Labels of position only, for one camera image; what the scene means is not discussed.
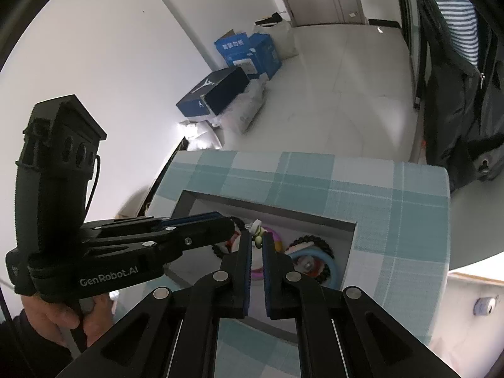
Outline pink charm bracelet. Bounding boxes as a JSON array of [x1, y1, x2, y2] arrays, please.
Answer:
[[249, 219, 283, 280]]

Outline black jacket striped shirt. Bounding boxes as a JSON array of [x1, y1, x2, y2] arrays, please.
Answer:
[[420, 0, 503, 190]]

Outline person's left hand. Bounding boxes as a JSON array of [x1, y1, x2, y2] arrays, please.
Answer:
[[20, 295, 113, 347]]

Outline teal checkered tablecloth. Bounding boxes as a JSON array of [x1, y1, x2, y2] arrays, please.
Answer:
[[147, 148, 451, 378]]

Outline light blue bracelet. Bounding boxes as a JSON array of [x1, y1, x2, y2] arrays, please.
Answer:
[[289, 246, 341, 290]]

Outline dark blue shoe box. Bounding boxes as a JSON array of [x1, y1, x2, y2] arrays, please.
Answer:
[[176, 66, 249, 120]]

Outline clear plastic bag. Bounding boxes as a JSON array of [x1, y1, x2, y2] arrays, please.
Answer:
[[212, 78, 266, 134]]

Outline grey jewelry box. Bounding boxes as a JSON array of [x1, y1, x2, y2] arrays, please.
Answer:
[[166, 190, 356, 343]]

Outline black framed mirror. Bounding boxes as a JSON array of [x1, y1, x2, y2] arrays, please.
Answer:
[[398, 0, 427, 111]]

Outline white plastic bag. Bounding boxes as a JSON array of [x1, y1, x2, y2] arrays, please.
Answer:
[[254, 12, 298, 60]]

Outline red santa charm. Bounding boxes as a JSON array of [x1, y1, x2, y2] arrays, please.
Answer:
[[295, 255, 324, 277]]

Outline light blue cardboard box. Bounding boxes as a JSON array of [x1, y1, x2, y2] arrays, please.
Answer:
[[214, 32, 282, 80]]

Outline black coil hair tie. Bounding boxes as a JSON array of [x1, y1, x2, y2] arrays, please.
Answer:
[[286, 235, 337, 284]]

